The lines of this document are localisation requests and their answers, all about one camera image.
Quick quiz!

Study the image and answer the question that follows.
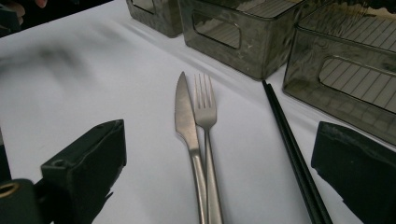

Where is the silver table knife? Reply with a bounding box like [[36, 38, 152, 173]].
[[174, 71, 209, 224]]

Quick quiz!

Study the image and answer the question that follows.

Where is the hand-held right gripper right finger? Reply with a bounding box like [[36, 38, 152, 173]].
[[310, 120, 396, 224]]

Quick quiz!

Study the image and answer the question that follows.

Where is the silver fork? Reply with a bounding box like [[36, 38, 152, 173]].
[[193, 73, 224, 224]]

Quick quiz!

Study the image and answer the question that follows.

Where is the black chopstick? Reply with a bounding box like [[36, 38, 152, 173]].
[[262, 79, 325, 224], [264, 79, 333, 224]]

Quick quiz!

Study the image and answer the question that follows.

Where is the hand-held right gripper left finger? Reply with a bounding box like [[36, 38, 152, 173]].
[[40, 119, 128, 224]]

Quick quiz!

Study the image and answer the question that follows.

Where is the smoky transparent plastic bin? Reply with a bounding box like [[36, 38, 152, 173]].
[[125, 0, 185, 39], [177, 0, 307, 81], [282, 0, 396, 147]]

